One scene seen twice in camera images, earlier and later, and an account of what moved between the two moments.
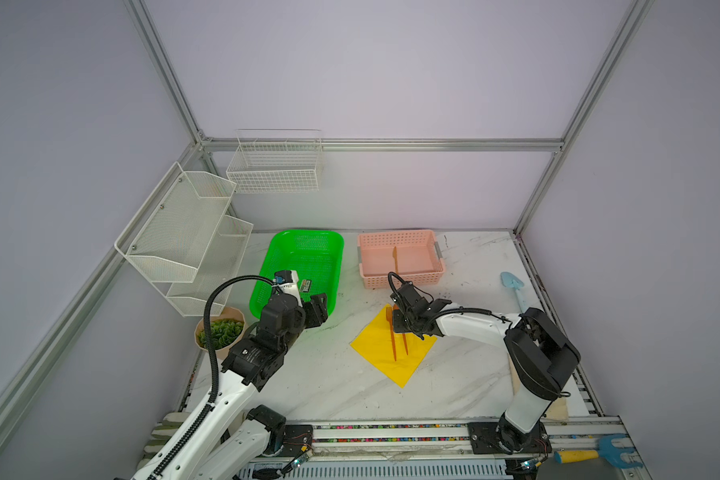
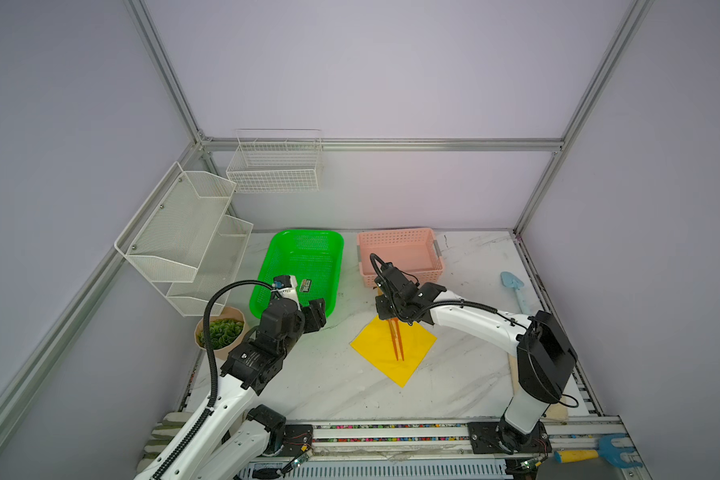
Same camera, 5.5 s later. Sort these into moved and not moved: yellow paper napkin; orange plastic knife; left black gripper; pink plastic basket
Moved: orange plastic knife
Not moved: left black gripper; yellow paper napkin; pink plastic basket
